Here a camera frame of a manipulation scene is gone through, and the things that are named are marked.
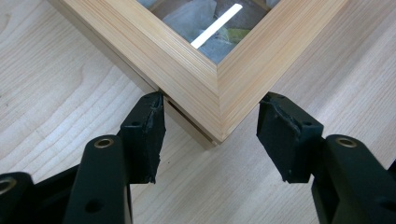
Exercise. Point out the pale grey tea bag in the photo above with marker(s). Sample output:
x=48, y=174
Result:
x=216, y=49
x=191, y=18

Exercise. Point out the wooden box with glass lid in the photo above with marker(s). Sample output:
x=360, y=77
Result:
x=193, y=87

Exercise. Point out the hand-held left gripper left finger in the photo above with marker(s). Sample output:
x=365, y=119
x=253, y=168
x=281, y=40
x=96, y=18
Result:
x=143, y=140

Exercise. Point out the green tea bag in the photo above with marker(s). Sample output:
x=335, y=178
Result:
x=238, y=34

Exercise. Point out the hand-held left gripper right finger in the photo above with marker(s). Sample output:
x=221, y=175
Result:
x=288, y=143

